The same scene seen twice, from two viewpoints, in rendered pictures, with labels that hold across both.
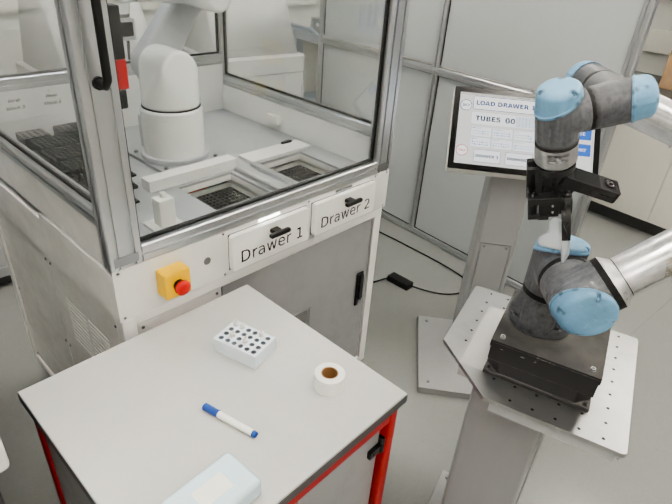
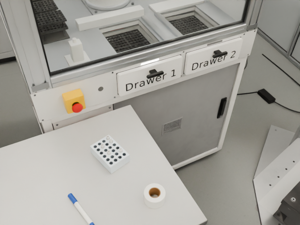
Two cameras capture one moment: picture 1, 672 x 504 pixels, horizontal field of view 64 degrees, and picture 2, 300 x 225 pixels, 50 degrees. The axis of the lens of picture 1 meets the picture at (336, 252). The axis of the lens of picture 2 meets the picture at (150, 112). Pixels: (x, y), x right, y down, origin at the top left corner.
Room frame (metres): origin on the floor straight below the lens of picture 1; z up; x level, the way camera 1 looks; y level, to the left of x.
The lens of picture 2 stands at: (0.38, -0.18, 1.71)
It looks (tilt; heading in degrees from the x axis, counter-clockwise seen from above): 45 degrees down; 21
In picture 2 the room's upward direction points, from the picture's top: 1 degrees clockwise
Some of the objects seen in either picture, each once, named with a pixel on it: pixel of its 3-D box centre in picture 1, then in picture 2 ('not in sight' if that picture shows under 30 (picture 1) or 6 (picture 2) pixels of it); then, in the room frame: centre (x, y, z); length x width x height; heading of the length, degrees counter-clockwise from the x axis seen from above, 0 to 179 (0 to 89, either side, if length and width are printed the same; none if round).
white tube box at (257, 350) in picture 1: (244, 343); (110, 153); (0.99, 0.20, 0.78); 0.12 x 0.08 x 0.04; 63
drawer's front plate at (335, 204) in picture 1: (344, 207); (213, 56); (1.59, -0.02, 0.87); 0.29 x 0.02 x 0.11; 139
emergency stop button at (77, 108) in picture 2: (181, 286); (77, 107); (1.07, 0.37, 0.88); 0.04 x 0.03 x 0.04; 139
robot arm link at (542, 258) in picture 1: (558, 264); not in sight; (1.06, -0.51, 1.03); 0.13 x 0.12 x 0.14; 0
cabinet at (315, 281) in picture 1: (200, 291); (120, 89); (1.71, 0.52, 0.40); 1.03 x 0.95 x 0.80; 139
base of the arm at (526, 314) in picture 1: (543, 303); not in sight; (1.07, -0.51, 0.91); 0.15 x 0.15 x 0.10
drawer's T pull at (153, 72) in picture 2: (277, 231); (153, 72); (1.33, 0.17, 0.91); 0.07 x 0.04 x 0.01; 139
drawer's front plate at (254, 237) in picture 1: (271, 237); (150, 75); (1.35, 0.19, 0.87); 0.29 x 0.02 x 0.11; 139
